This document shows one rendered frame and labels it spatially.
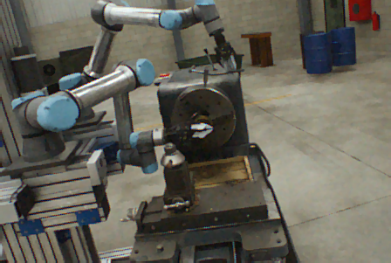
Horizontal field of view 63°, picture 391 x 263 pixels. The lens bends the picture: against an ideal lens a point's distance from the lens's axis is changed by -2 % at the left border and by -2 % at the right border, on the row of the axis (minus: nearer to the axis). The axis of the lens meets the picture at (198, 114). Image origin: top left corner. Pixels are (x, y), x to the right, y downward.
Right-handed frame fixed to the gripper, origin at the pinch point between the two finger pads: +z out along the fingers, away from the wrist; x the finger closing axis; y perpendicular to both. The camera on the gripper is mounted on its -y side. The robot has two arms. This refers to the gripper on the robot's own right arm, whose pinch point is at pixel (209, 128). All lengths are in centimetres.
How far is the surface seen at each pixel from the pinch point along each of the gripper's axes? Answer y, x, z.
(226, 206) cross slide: 46.6, -11.1, 4.5
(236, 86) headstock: -30.9, 10.2, 14.8
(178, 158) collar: 42.9, 5.6, -8.0
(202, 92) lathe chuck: -15.0, 13.5, -1.8
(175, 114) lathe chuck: -14.7, 4.5, -16.2
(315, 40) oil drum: -619, -33, 222
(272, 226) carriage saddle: 50, -18, 18
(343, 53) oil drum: -671, -80, 301
